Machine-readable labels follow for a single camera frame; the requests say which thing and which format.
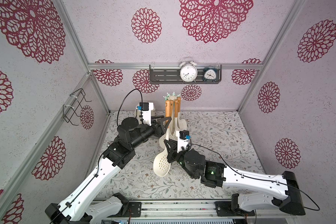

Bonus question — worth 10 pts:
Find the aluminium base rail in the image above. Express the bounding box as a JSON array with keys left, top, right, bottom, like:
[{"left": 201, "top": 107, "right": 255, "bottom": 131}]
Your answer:
[{"left": 97, "top": 199, "right": 299, "bottom": 224}]

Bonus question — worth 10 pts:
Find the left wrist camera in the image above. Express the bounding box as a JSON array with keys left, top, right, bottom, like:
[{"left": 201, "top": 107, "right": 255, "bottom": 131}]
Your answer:
[{"left": 136, "top": 102, "right": 154, "bottom": 126}]

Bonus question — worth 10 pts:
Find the cream skimmer tan handle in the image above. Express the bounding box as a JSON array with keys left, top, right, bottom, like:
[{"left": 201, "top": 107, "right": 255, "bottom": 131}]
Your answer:
[{"left": 153, "top": 148, "right": 171, "bottom": 177}]

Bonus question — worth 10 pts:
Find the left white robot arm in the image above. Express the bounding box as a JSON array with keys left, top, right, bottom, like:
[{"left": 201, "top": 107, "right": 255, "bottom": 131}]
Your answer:
[{"left": 45, "top": 117, "right": 171, "bottom": 224}]

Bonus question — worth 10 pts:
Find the cream utensil rack stand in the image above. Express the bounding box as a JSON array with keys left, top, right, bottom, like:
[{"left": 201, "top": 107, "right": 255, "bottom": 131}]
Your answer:
[{"left": 163, "top": 93, "right": 187, "bottom": 141}]

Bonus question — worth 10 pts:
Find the cream skimmer orange handle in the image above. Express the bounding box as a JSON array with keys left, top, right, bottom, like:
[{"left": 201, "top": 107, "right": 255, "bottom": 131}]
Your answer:
[{"left": 173, "top": 97, "right": 181, "bottom": 141}]

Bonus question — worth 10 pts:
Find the white plush dog toy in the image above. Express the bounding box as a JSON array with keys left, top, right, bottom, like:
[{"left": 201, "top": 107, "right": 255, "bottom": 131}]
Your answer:
[{"left": 135, "top": 102, "right": 155, "bottom": 119}]

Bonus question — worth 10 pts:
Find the white alarm clock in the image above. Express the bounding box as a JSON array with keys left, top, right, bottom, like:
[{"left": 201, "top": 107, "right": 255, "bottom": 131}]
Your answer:
[{"left": 179, "top": 57, "right": 198, "bottom": 82}]

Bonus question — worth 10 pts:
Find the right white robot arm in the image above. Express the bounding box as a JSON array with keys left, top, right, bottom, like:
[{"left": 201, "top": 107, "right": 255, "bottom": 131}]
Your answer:
[{"left": 164, "top": 140, "right": 306, "bottom": 216}]

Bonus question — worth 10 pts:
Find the cream skimmer wooden handle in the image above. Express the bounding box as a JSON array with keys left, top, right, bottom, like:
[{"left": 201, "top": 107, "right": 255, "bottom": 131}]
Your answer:
[{"left": 177, "top": 97, "right": 187, "bottom": 130}]

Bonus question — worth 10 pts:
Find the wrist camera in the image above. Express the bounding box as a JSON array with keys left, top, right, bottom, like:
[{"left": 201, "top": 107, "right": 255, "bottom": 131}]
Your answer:
[
  {"left": 136, "top": 102, "right": 154, "bottom": 126},
  {"left": 175, "top": 130, "right": 190, "bottom": 153}
]

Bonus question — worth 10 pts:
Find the black wire wall rack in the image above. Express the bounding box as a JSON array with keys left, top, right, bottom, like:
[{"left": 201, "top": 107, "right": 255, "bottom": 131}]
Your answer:
[{"left": 62, "top": 88, "right": 91, "bottom": 126}]

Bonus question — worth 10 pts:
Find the grey wall shelf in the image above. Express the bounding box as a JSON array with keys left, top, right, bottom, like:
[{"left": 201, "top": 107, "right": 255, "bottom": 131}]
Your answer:
[{"left": 149, "top": 65, "right": 222, "bottom": 84}]

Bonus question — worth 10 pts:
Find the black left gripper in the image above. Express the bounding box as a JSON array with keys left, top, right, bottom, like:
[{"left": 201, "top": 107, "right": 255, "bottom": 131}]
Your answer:
[{"left": 130, "top": 115, "right": 170, "bottom": 150}]

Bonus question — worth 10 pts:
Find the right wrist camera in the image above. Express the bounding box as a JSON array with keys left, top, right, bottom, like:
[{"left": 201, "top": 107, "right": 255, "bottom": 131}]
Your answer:
[{"left": 175, "top": 130, "right": 190, "bottom": 153}]

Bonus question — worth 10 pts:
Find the teal alarm clock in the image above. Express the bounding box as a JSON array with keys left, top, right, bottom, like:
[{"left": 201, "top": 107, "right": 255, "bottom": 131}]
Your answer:
[{"left": 203, "top": 67, "right": 218, "bottom": 82}]

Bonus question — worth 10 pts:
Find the cream skimmer brown handle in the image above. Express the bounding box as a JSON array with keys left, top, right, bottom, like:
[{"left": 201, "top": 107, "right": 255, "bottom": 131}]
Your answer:
[{"left": 159, "top": 100, "right": 173, "bottom": 149}]

